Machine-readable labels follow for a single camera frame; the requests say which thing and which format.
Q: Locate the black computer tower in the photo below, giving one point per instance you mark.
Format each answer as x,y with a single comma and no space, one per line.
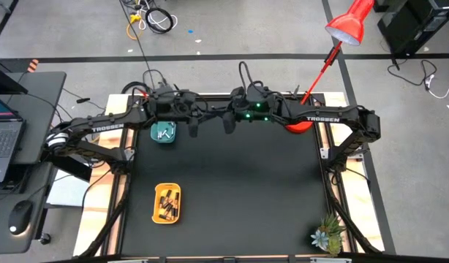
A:
414,22

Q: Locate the black laptop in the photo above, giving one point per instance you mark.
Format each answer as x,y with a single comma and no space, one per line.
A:
5,142

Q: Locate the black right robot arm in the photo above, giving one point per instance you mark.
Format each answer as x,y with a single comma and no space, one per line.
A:
323,118

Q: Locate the black side desk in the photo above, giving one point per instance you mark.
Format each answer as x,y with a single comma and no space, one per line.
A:
45,109

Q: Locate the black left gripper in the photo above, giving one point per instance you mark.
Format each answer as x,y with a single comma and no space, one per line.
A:
189,106

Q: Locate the red desk lamp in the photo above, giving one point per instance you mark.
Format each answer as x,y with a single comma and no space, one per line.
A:
349,25

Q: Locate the teal plastic bin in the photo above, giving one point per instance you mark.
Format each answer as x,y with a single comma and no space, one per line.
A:
154,137

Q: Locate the black metal table frame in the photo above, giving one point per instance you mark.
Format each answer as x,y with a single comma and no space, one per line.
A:
124,190

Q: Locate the potted succulent plant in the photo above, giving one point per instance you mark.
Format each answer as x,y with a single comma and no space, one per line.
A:
328,233

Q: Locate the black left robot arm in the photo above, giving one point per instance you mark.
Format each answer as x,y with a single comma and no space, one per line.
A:
107,128

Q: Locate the yellow plastic bin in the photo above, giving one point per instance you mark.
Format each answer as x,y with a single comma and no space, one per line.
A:
157,215

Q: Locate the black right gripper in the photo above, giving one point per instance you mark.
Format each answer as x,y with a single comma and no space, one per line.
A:
253,109

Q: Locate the black copper-top battery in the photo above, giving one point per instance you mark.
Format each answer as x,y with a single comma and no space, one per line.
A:
161,202
177,204
166,216
167,207
168,194

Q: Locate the black computer mouse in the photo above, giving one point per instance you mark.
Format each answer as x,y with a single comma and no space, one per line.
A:
20,217

